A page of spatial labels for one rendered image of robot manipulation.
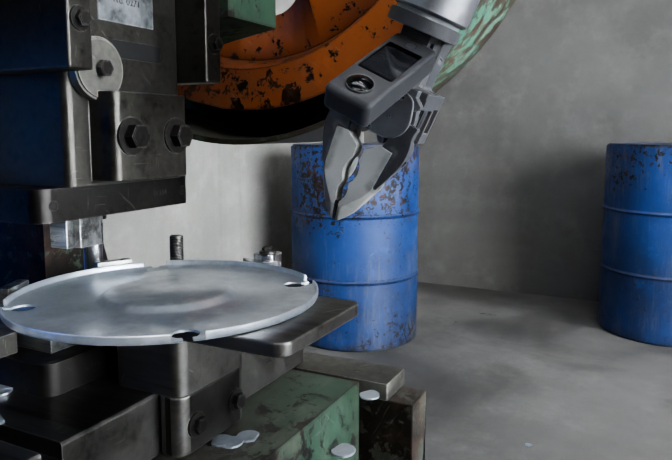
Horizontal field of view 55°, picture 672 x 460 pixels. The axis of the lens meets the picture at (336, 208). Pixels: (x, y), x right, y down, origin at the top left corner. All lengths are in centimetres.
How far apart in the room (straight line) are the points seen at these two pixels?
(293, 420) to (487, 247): 330
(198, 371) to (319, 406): 17
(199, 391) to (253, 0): 42
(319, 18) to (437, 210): 310
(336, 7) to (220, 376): 54
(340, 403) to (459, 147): 325
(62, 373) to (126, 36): 32
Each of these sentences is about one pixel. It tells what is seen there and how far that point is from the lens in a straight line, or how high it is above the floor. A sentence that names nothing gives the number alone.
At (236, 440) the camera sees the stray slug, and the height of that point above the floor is 65.
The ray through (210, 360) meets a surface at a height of 73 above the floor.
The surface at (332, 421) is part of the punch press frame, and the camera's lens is 74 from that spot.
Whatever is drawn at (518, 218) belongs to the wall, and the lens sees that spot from 387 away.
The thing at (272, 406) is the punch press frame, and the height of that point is 64.
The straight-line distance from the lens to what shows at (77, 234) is 70.
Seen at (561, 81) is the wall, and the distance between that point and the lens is 382.
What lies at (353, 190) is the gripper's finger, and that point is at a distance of 63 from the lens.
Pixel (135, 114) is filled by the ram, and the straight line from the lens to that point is 62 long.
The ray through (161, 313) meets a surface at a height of 78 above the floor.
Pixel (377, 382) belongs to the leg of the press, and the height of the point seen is 64.
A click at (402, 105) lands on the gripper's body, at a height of 96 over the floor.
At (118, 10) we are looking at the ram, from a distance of 66.
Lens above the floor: 94
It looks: 7 degrees down
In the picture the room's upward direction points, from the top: straight up
